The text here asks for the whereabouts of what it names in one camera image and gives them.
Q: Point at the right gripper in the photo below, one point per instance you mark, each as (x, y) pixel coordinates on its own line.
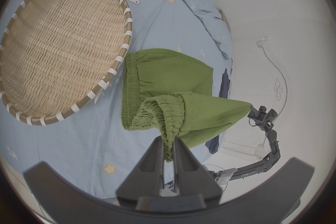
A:
(258, 119)

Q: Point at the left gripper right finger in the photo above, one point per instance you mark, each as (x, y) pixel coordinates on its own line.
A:
(202, 183)

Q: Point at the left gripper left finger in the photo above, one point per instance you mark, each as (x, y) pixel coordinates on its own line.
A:
(136, 186)

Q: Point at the green shorts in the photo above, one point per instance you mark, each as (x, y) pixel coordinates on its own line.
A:
(170, 73)

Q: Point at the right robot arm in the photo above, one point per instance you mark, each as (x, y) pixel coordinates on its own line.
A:
(274, 146)

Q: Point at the bed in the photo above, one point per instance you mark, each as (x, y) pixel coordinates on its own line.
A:
(78, 144)

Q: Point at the round woven basket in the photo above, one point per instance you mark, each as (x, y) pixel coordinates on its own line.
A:
(60, 47)

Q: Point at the dark blue T-shirt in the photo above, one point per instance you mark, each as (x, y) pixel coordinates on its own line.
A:
(225, 83)

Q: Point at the pale blue quilt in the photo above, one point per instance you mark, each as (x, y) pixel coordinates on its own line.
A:
(196, 7)

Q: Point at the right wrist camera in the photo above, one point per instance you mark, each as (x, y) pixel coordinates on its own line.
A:
(262, 109)

